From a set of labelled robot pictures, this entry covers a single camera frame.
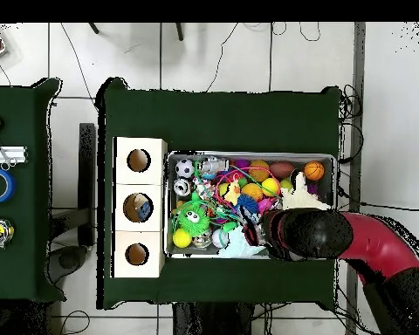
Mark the mint green cloth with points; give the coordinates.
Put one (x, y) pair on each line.
(237, 246)

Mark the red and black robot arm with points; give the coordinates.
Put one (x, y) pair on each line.
(380, 240)

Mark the wooden box with three holes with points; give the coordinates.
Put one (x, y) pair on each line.
(139, 185)

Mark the white baseball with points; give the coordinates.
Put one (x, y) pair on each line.
(219, 238)

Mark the cream yellow cloth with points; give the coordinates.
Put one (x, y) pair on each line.
(300, 199)

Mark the green spiky monster toy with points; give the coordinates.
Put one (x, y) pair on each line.
(193, 220)

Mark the brown football toy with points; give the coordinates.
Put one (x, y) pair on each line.
(282, 169)

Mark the yellow ball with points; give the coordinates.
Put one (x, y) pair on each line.
(181, 239)

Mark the silver robot toy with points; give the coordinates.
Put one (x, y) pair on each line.
(213, 164)

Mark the crushed silver can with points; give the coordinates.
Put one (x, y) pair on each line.
(182, 187)

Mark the orange basketball toy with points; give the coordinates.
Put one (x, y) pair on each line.
(314, 170)

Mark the black and white soccer ball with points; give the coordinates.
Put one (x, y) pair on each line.
(185, 168)

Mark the dark green table cloth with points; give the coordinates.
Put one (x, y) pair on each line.
(17, 272)
(213, 118)

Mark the black tripod leg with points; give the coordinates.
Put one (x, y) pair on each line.
(94, 28)
(180, 32)

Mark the blue tape roll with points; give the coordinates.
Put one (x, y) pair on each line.
(10, 185)

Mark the silver scissors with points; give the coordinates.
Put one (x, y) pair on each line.
(0, 149)

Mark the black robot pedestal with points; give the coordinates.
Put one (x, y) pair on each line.
(213, 321)

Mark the aluminium rail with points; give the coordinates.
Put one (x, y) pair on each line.
(17, 154)

